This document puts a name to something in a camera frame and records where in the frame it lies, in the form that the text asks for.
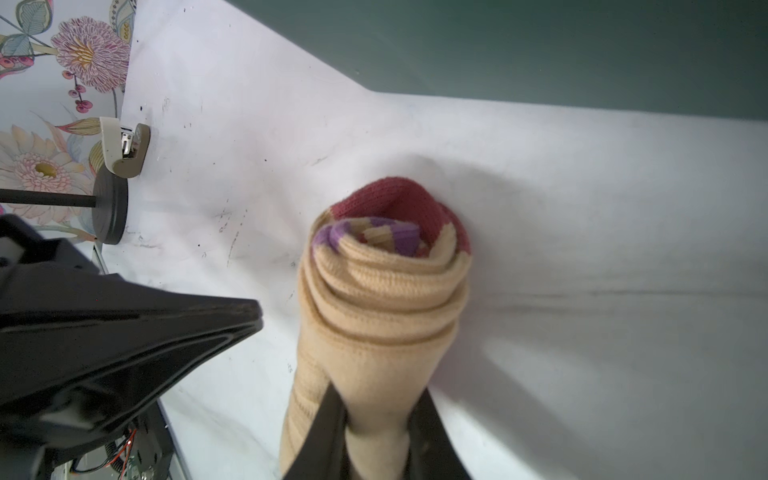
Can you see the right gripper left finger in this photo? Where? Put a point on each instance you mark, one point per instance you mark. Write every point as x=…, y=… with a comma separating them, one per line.
x=323, y=455

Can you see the green divided organizer tray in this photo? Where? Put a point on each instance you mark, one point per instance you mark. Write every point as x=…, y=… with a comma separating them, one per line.
x=705, y=58

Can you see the black round stand base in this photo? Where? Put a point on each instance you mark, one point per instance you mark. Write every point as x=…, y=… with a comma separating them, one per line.
x=108, y=203

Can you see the striped tan maroon purple sock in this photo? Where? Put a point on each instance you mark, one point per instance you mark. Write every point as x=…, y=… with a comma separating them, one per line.
x=382, y=284

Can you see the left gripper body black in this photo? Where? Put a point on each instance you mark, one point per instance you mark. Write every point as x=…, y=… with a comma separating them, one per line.
x=21, y=244

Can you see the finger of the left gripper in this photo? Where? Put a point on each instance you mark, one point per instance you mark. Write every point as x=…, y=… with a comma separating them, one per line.
x=83, y=352

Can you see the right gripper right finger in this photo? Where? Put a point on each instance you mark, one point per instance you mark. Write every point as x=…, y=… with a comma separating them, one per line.
x=431, y=453

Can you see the small beige block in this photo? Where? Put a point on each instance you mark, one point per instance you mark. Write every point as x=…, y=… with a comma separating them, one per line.
x=124, y=150

